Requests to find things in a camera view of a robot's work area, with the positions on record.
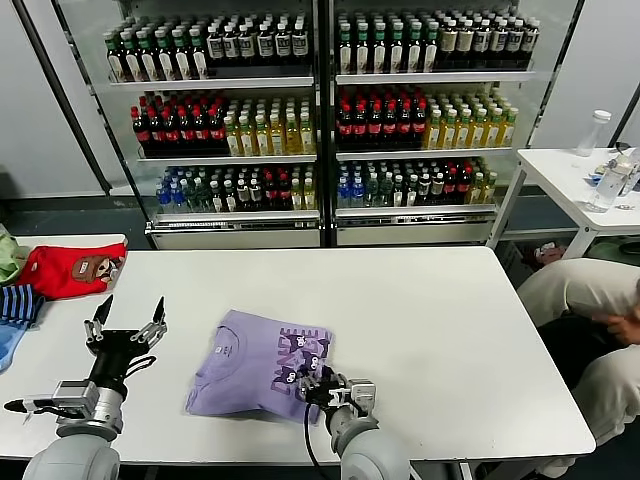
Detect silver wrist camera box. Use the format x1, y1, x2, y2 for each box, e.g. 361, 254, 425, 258
347, 379, 378, 417
51, 379, 99, 417

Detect black plastic crate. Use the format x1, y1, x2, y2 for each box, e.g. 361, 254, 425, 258
498, 239, 537, 287

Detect white side table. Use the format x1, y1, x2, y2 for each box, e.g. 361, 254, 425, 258
487, 147, 640, 261

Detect green object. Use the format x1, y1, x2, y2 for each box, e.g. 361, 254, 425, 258
588, 234, 640, 264

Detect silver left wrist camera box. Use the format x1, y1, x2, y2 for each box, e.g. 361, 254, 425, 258
51, 379, 99, 417

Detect blue black striped garment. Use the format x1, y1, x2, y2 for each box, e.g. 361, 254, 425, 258
0, 283, 47, 331

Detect light purple t-shirt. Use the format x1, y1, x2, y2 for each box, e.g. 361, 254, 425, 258
184, 308, 337, 426

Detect red white small package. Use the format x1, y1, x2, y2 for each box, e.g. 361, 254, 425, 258
535, 241, 569, 265

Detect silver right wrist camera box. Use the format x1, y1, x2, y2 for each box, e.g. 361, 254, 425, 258
347, 379, 378, 417

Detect white beige gadget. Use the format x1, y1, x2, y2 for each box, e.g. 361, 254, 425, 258
607, 152, 640, 197

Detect black diagonal frame bar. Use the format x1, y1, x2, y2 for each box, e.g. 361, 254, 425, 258
14, 0, 115, 197

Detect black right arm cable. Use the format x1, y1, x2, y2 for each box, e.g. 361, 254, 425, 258
302, 402, 344, 469

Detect red bear print t-shirt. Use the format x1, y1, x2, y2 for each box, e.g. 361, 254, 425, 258
16, 243, 128, 301

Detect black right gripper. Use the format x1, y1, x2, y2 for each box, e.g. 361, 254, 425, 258
298, 365, 351, 412

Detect person bare hand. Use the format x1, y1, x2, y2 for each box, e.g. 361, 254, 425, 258
606, 313, 640, 346

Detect clear plastic water bottle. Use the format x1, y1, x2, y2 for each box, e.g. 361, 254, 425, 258
585, 160, 626, 214

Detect light green garment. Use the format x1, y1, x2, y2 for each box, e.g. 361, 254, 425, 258
0, 232, 31, 286

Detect light blue garment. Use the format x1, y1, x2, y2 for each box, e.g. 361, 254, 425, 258
0, 319, 29, 374

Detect white cap dark label bottle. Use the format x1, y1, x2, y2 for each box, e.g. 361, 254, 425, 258
491, 18, 509, 65
291, 21, 309, 64
223, 23, 240, 65
274, 22, 292, 64
523, 17, 541, 64
474, 18, 492, 66
256, 22, 275, 64
238, 23, 256, 65
207, 24, 225, 66
507, 18, 525, 64

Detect tall clear white-capped bottle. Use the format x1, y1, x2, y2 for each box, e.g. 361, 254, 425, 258
574, 109, 613, 159

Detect seated person beige trousers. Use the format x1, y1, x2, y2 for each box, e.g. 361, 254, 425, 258
517, 258, 640, 329

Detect beige trouser leg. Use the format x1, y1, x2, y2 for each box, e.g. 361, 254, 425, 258
572, 344, 640, 446

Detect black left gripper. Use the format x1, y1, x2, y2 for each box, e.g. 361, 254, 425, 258
83, 293, 168, 389

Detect glass beverage display shelf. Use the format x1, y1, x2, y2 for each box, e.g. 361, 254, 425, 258
52, 0, 327, 251
324, 0, 586, 249

